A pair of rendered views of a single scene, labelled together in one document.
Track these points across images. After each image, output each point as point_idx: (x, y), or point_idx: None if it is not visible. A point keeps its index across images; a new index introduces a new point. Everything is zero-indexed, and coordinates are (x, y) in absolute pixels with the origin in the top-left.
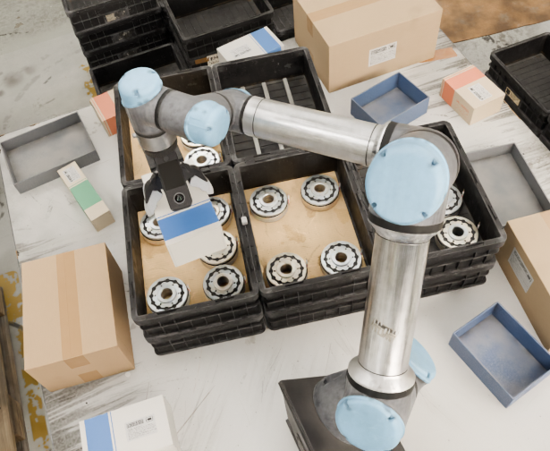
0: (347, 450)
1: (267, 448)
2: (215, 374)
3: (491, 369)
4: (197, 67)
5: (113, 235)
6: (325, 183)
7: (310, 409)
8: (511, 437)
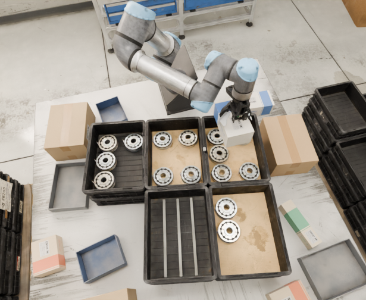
0: (178, 67)
1: None
2: None
3: (118, 113)
4: (228, 278)
5: (277, 199)
6: (159, 177)
7: (188, 73)
8: (122, 94)
